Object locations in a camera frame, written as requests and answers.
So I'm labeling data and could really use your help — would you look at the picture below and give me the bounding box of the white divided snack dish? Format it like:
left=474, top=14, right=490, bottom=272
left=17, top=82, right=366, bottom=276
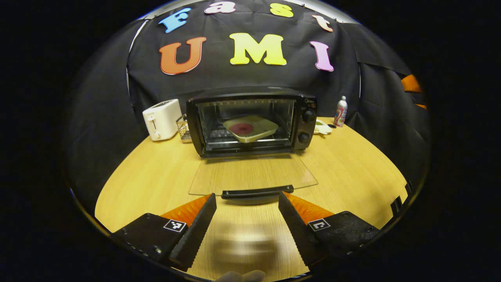
left=314, top=119, right=332, bottom=135

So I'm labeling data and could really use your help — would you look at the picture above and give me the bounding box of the small clear container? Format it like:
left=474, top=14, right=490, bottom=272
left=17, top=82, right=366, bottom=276
left=176, top=114, right=192, bottom=143

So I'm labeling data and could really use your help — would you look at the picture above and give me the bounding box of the black electric oven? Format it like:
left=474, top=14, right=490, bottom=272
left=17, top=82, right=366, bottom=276
left=186, top=87, right=318, bottom=200

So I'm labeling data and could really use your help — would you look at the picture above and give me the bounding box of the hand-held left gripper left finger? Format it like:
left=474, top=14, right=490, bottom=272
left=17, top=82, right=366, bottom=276
left=112, top=193, right=217, bottom=271

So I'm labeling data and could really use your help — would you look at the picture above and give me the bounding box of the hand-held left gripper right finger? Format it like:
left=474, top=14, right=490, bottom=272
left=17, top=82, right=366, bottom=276
left=279, top=191, right=380, bottom=271

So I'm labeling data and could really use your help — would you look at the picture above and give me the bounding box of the pink round food slice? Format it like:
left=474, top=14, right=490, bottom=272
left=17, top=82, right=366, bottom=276
left=229, top=123, right=254, bottom=136

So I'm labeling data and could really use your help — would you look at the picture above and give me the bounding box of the white rectangular food tray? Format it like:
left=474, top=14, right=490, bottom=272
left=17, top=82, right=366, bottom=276
left=223, top=115, right=279, bottom=143

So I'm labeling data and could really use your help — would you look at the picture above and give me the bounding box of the white toaster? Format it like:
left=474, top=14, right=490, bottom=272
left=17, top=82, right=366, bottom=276
left=142, top=99, right=182, bottom=141

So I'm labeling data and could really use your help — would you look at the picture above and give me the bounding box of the silver drink bottle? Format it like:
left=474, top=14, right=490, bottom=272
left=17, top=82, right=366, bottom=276
left=334, top=96, right=348, bottom=127

